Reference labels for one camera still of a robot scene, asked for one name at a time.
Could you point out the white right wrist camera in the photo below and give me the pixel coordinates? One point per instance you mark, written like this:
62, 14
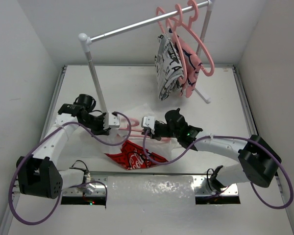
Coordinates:
148, 123

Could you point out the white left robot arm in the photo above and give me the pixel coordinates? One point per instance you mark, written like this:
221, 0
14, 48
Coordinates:
56, 147

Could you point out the white silver clothes rack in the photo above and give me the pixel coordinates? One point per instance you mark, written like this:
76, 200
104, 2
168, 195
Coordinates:
124, 56

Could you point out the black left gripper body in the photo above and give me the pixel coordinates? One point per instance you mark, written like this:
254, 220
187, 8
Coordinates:
94, 123

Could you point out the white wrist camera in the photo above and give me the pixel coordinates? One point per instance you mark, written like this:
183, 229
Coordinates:
111, 120
148, 123

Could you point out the black white print shirt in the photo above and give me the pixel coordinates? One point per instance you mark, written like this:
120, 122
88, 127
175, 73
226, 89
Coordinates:
169, 69

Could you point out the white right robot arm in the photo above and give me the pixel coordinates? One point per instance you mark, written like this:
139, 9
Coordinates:
256, 161

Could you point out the pink hanger holding print shirt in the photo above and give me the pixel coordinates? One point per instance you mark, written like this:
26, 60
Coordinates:
175, 40

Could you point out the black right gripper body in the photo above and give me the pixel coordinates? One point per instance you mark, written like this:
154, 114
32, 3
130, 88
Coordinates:
162, 130

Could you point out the pink print shirt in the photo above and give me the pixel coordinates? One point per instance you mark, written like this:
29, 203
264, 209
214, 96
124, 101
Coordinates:
193, 66

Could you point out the white red print t-shirt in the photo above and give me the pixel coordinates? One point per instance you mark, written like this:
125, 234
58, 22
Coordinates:
129, 155

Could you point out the silver front mounting rail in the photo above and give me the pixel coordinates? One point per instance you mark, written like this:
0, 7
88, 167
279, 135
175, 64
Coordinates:
96, 186

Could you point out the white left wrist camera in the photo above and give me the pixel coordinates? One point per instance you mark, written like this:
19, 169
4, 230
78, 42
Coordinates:
111, 120

